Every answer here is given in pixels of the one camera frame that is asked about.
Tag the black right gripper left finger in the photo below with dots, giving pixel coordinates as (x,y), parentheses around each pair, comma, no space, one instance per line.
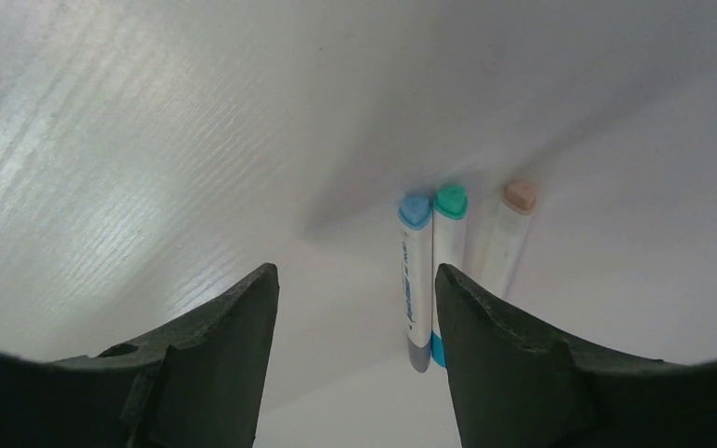
(195,381)

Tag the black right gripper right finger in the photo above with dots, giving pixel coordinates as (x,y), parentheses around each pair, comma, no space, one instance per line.
(518,381)

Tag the white blue capped marker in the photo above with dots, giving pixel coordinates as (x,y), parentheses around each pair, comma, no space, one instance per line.
(450,209)

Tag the plain white marker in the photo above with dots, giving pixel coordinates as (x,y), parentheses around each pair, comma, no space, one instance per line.
(508,235)

